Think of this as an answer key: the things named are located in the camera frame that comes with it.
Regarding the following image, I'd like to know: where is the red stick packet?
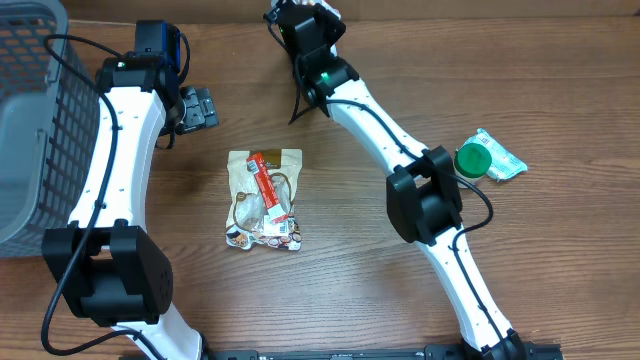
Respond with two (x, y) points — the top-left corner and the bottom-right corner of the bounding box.
(247, 152), (288, 224)

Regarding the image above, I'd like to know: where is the beige snack bag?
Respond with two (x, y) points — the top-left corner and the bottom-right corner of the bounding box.
(225, 149), (303, 251)

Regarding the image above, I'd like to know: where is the green lid jar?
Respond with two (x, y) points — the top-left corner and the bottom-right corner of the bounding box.
(454, 143), (492, 179)

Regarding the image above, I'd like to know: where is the teal snack packet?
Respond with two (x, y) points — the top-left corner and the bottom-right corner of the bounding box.
(466, 128), (528, 182)

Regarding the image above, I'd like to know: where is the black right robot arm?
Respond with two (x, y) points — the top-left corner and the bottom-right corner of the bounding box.
(264, 1), (527, 359)

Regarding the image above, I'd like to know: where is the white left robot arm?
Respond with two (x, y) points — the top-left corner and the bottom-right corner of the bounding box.
(42, 20), (218, 359)

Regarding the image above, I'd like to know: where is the grey plastic mesh basket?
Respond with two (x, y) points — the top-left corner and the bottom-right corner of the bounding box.
(1, 0), (100, 258)

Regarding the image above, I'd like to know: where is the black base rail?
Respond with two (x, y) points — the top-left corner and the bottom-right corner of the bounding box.
(199, 343), (564, 360)

